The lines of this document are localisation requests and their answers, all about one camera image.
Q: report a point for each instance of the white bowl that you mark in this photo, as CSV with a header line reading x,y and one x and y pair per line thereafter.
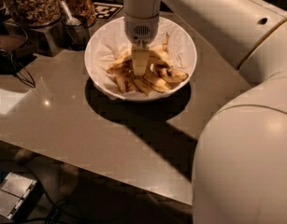
x,y
110,40

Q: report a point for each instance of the right spotted banana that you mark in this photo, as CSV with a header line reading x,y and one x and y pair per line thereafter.
x,y
170,74

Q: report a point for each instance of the black device with cable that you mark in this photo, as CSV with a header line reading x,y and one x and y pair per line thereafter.
x,y
16,52

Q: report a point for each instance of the front small banana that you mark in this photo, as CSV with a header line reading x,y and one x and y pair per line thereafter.
x,y
142,86

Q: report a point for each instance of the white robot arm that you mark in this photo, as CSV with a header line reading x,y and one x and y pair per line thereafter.
x,y
240,161

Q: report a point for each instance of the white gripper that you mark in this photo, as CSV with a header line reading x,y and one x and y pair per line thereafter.
x,y
141,29

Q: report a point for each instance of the black white fiducial marker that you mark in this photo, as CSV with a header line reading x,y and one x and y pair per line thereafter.
x,y
105,12

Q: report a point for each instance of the yellow banana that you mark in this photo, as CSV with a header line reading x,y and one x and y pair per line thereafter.
x,y
124,60

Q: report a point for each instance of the large glass nut jar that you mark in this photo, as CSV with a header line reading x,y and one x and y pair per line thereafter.
x,y
34,13

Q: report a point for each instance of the banana in bowl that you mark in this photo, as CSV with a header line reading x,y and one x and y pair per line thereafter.
x,y
125,84
155,82

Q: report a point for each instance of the white plastic spoon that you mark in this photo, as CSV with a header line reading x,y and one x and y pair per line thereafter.
x,y
70,20

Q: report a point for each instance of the small glass snack jar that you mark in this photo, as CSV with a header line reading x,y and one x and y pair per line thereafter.
x,y
83,9

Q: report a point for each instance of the middle banana in bowl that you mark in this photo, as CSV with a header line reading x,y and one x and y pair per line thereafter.
x,y
155,82

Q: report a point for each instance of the metal jar stand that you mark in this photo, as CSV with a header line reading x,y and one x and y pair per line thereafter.
x,y
49,40

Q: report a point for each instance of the dark cup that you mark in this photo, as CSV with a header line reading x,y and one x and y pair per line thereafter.
x,y
77,35

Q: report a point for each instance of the left banana in bowl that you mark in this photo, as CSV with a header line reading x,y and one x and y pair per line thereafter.
x,y
125,84

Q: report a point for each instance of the grey box on floor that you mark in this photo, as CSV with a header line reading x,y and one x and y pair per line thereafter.
x,y
16,196

